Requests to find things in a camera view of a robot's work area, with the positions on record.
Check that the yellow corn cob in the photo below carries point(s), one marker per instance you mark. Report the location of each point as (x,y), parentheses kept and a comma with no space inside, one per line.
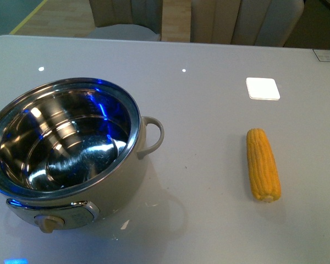
(263,175)

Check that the white electric cooking pot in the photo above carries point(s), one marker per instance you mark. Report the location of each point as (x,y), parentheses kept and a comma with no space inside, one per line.
(73,151)

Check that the beige chair left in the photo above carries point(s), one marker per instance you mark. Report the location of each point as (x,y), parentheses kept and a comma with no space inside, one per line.
(134,20)

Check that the beige chair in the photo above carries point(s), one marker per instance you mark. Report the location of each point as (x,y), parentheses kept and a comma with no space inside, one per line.
(134,20)
(246,22)

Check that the beige chair right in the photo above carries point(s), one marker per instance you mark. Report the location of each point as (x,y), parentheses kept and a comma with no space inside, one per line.
(246,22)

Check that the label sticker on table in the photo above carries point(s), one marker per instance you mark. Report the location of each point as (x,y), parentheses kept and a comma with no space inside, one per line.
(323,55)

